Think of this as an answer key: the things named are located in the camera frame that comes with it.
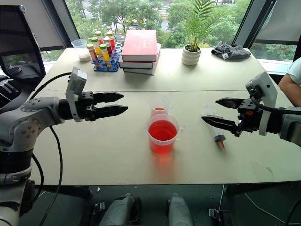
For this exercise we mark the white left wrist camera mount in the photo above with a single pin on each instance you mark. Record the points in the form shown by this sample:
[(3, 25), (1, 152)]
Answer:
[(75, 81)]

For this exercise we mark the white sponge lump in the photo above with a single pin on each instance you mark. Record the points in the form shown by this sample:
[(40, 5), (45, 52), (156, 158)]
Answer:
[(84, 57)]

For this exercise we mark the green-capped tube yellow liquid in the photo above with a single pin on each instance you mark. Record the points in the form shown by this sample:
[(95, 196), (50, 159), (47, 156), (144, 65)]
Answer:
[(105, 54)]

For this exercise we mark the grey roller blind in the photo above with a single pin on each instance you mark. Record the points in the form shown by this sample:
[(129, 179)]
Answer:
[(279, 21)]

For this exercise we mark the grey crumpled cloth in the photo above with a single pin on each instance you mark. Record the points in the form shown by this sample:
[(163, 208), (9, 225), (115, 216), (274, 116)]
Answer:
[(231, 51)]

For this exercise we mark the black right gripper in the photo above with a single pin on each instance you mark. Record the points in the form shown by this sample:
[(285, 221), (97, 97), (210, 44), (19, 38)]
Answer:
[(250, 117)]

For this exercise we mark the beaker with red liquid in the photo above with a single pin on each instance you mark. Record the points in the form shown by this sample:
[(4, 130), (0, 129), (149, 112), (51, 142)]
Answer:
[(162, 135)]

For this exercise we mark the clear plastic syringe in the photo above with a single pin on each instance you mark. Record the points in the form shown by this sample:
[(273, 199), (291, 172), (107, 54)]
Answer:
[(218, 137)]

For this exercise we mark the person in light shirt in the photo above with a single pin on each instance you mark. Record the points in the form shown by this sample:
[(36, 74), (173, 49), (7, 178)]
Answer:
[(290, 84)]

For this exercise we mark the grey rounded shape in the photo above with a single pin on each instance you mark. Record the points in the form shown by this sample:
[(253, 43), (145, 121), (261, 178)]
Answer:
[(120, 210), (179, 210)]

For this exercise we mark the clear plastic beaker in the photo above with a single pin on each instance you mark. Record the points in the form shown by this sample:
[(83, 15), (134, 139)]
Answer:
[(78, 47)]

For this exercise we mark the green plant in white pot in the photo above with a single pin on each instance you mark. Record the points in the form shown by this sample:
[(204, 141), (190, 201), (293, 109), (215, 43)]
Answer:
[(191, 56)]

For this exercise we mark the small clear beaker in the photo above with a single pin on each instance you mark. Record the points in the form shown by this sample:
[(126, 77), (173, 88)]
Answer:
[(160, 110)]

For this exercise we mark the dark window frame pillar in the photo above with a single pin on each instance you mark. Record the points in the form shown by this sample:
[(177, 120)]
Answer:
[(62, 23), (252, 23)]

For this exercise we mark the yellow-capped tube red liquid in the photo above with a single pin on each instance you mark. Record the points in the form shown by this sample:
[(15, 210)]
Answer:
[(92, 53), (108, 47), (112, 42), (99, 38)]

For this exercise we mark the green-capped tube orange liquid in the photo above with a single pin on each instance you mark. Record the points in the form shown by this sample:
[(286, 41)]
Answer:
[(97, 47)]

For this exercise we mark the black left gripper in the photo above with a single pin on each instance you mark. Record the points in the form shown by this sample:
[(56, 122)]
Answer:
[(87, 106)]

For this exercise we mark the blue test tube rack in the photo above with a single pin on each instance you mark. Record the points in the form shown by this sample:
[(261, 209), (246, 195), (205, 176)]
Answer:
[(110, 64)]

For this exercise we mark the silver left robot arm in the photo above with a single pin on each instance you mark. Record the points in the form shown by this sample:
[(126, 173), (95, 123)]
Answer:
[(26, 122)]

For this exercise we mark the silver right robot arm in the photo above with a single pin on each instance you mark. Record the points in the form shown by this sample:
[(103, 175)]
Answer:
[(291, 124)]

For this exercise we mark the black office chair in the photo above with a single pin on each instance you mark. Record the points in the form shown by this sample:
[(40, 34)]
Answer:
[(18, 42)]

